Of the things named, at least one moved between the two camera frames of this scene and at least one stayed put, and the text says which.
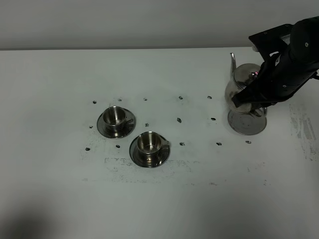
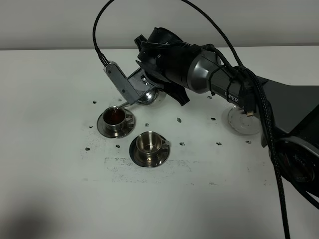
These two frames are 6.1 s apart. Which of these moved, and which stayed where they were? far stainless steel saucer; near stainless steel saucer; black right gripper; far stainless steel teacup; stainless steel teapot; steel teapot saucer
Moved: stainless steel teapot; black right gripper
Stayed: steel teapot saucer; near stainless steel saucer; far stainless steel teacup; far stainless steel saucer
